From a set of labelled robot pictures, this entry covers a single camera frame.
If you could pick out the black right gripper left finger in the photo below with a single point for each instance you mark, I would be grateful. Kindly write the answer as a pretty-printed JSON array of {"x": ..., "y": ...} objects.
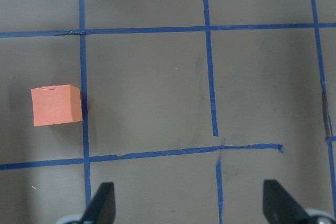
[{"x": 102, "y": 208}]

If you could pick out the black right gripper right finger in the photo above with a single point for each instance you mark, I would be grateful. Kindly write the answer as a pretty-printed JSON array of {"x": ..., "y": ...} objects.
[{"x": 279, "y": 206}]

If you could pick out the orange foam block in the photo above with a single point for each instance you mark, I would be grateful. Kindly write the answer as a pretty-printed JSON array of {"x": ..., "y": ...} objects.
[{"x": 56, "y": 105}]

